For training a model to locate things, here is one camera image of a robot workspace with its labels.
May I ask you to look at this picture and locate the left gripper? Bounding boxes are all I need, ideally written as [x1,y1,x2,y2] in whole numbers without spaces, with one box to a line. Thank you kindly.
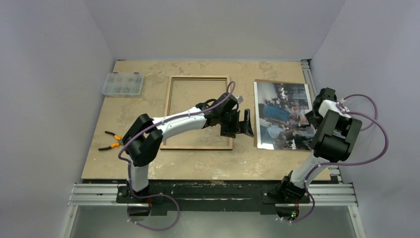
[219,110,253,139]

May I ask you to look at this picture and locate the black wooden picture frame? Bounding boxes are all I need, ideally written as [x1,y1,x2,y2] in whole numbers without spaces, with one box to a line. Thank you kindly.
[160,75,233,150]

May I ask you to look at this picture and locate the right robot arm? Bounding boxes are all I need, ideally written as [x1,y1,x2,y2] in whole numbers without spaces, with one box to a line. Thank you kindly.
[275,88,362,202]

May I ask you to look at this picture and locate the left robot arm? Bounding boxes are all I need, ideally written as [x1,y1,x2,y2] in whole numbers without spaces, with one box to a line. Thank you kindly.
[118,93,254,203]

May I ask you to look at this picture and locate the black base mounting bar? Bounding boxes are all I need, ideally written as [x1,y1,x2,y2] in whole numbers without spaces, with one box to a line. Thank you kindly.
[116,179,311,220]

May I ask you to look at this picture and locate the clear plastic organizer box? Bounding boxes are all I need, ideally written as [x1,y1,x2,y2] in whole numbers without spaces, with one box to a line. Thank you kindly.
[102,72,144,97]

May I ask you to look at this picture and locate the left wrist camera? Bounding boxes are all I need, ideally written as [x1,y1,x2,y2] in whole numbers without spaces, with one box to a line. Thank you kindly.
[235,96,244,105]

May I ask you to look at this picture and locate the orange handled pliers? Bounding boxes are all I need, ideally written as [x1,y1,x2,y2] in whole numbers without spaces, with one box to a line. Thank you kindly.
[98,131,125,152]

